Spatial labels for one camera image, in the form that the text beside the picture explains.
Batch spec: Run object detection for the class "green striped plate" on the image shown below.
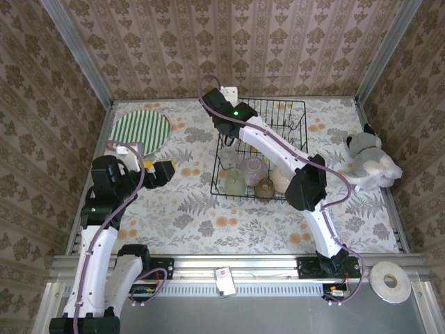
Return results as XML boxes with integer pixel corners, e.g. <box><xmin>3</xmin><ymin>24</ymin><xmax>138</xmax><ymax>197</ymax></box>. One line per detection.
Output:
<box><xmin>110</xmin><ymin>110</ymin><xmax>172</xmax><ymax>157</ymax></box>

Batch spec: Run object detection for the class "lilac bowl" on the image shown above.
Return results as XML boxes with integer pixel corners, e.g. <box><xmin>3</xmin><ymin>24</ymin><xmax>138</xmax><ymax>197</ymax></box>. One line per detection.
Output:
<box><xmin>239</xmin><ymin>156</ymin><xmax>268</xmax><ymax>187</ymax></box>

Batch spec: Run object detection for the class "pale green textured glass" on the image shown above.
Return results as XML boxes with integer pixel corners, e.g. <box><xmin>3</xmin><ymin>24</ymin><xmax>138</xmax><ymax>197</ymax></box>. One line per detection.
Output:
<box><xmin>225</xmin><ymin>166</ymin><xmax>248</xmax><ymax>198</ymax></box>

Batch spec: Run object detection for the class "amber textured glass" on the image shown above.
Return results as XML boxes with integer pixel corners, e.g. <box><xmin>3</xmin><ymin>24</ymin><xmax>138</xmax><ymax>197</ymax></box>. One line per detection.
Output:
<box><xmin>255</xmin><ymin>177</ymin><xmax>276</xmax><ymax>199</ymax></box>

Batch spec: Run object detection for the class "floral patterned tablecloth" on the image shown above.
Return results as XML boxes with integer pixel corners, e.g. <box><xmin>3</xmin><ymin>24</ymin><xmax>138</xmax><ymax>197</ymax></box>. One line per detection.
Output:
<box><xmin>78</xmin><ymin>99</ymin><xmax>401</xmax><ymax>255</ymax></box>

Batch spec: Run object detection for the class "small black power connector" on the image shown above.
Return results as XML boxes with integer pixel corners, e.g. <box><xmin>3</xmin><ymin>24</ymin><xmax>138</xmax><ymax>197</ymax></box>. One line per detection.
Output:
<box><xmin>322</xmin><ymin>283</ymin><xmax>353</xmax><ymax>303</ymax></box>
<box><xmin>129</xmin><ymin>283</ymin><xmax>161</xmax><ymax>303</ymax></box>

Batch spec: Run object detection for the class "small white tag device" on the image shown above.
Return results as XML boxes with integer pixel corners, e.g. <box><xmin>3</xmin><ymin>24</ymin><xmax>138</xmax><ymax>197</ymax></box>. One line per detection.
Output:
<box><xmin>213</xmin><ymin>267</ymin><xmax>236</xmax><ymax>299</ymax></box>

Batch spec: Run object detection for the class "grey white plush toy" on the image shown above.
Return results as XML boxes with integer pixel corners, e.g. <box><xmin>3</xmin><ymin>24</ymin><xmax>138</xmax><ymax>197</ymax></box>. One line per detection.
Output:
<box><xmin>345</xmin><ymin>123</ymin><xmax>404</xmax><ymax>192</ymax></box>

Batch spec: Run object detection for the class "grey metal shelf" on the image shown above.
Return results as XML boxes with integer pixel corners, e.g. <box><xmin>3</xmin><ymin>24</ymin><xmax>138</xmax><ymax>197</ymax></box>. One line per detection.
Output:
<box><xmin>33</xmin><ymin>282</ymin><xmax>445</xmax><ymax>334</ymax></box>

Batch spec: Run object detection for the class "white tape roll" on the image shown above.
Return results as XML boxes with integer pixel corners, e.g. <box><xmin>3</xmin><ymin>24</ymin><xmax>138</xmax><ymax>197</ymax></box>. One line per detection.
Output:
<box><xmin>369</xmin><ymin>261</ymin><xmax>412</xmax><ymax>302</ymax></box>

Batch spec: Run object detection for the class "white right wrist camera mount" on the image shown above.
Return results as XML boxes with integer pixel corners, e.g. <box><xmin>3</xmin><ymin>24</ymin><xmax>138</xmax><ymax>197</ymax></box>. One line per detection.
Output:
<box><xmin>222</xmin><ymin>86</ymin><xmax>239</xmax><ymax>104</ymax></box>

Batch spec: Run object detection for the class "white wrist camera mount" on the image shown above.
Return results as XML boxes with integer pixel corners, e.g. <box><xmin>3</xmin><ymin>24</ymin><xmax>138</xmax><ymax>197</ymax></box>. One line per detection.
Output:
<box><xmin>222</xmin><ymin>86</ymin><xmax>239</xmax><ymax>104</ymax></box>
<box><xmin>106</xmin><ymin>145</ymin><xmax>140</xmax><ymax>173</ymax></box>

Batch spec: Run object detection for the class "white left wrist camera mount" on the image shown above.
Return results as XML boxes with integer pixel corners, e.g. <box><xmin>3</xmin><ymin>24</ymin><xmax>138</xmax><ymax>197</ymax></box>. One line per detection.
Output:
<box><xmin>106</xmin><ymin>145</ymin><xmax>140</xmax><ymax>173</ymax></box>

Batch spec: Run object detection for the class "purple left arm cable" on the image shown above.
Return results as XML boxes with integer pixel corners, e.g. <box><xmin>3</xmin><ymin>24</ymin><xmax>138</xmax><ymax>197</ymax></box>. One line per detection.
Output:
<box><xmin>71</xmin><ymin>140</ymin><xmax>168</xmax><ymax>334</ymax></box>

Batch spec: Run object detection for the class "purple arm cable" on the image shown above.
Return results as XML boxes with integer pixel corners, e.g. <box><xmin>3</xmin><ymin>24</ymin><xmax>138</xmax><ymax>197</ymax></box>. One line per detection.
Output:
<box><xmin>197</xmin><ymin>74</ymin><xmax>366</xmax><ymax>307</ymax></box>
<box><xmin>71</xmin><ymin>140</ymin><xmax>168</xmax><ymax>334</ymax></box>

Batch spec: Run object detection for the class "black wire dish rack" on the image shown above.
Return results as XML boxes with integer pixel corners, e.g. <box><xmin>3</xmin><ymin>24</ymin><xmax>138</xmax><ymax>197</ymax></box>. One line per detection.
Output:
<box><xmin>210</xmin><ymin>98</ymin><xmax>310</xmax><ymax>205</ymax></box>

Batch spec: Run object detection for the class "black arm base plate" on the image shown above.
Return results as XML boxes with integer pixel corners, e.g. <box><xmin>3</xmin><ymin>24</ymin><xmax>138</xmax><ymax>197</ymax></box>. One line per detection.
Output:
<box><xmin>297</xmin><ymin>257</ymin><xmax>361</xmax><ymax>280</ymax></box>
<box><xmin>138</xmin><ymin>257</ymin><xmax>175</xmax><ymax>281</ymax></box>

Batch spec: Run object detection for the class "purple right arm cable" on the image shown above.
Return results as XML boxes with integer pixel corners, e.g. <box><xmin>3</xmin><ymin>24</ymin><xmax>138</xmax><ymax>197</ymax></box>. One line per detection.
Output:
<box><xmin>197</xmin><ymin>74</ymin><xmax>366</xmax><ymax>307</ymax></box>

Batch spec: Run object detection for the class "aluminium frame post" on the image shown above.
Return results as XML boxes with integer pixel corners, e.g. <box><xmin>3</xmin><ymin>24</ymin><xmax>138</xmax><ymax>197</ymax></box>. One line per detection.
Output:
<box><xmin>40</xmin><ymin>0</ymin><xmax>115</xmax><ymax>109</ymax></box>
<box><xmin>354</xmin><ymin>0</ymin><xmax>420</xmax><ymax>104</ymax></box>

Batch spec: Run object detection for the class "aluminium frame rail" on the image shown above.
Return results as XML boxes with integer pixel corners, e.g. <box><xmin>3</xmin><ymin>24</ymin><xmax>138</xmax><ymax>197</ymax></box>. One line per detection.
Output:
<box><xmin>48</xmin><ymin>253</ymin><xmax>432</xmax><ymax>283</ymax></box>

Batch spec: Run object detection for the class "grey slotted cable duct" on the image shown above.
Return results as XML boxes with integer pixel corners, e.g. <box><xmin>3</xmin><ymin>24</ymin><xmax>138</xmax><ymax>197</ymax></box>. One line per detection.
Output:
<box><xmin>62</xmin><ymin>282</ymin><xmax>428</xmax><ymax>297</ymax></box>

